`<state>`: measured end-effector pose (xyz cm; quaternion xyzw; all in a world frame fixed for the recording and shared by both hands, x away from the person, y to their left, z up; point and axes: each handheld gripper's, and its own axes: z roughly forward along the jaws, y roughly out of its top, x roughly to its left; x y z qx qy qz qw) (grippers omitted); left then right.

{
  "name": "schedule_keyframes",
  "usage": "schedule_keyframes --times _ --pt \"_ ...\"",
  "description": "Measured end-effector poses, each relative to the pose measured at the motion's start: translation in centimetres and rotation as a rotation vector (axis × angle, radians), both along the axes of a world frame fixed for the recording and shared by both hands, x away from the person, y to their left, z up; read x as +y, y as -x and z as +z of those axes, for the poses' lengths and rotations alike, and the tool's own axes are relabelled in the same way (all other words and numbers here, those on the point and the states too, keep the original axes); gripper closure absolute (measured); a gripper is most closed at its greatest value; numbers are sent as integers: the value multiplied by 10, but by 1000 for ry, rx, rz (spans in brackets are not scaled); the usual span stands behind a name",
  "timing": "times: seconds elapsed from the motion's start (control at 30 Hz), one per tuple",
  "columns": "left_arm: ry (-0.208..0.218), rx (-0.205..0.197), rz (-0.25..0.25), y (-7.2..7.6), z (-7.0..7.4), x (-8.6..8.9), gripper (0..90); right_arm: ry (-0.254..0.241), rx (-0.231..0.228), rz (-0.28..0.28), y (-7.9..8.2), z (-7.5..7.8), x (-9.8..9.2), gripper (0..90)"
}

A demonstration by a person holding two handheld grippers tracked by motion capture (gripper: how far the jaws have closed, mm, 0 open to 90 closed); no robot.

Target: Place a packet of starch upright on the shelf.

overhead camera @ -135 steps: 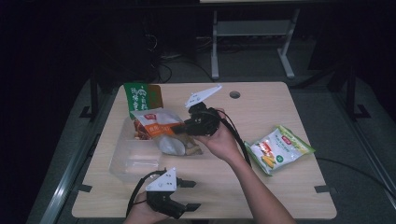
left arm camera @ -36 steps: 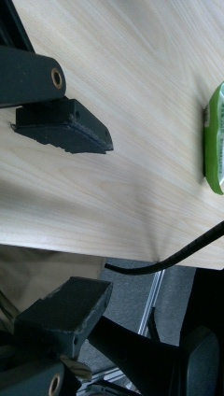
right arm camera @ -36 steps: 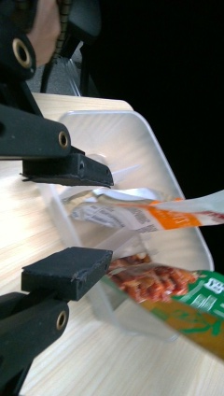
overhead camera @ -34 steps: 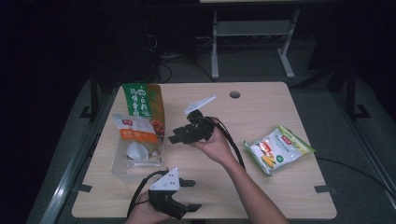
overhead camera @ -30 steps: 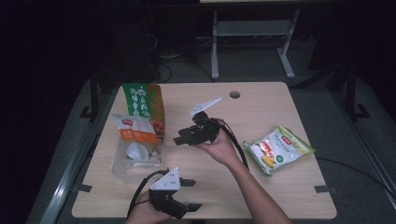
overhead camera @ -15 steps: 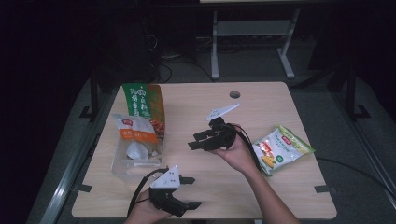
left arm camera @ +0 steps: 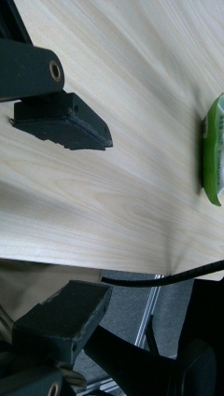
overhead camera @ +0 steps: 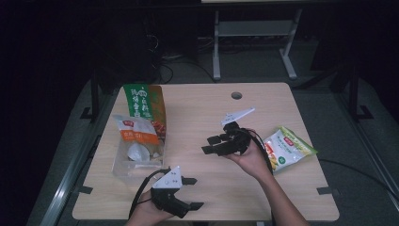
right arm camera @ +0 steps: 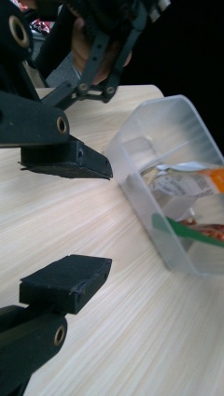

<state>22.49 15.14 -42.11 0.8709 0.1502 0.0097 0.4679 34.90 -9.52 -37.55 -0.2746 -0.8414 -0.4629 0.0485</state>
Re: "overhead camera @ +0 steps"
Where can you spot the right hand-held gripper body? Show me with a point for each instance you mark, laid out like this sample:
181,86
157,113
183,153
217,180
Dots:
240,138

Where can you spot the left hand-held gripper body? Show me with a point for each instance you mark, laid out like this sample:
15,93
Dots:
171,194

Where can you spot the clear packet with orange label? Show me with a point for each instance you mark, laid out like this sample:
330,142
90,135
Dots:
138,138

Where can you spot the green seasoning packet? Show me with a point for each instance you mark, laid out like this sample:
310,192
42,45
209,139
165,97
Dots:
138,100

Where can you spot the person's right hand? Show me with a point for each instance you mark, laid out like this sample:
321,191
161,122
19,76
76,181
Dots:
254,160

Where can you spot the person's left hand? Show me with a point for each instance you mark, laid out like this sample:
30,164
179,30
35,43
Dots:
144,213

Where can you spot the white and green snack packet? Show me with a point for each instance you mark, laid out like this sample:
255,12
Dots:
290,149

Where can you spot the black tape piece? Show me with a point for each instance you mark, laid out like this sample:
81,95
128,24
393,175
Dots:
324,190
85,190

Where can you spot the black stand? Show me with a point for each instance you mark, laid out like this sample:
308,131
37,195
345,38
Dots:
354,94
95,94

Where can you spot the white metal desk frame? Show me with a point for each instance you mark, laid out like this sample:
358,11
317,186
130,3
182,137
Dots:
216,47

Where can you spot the metal floor rail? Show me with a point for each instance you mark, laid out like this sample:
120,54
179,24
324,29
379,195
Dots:
69,175
370,150

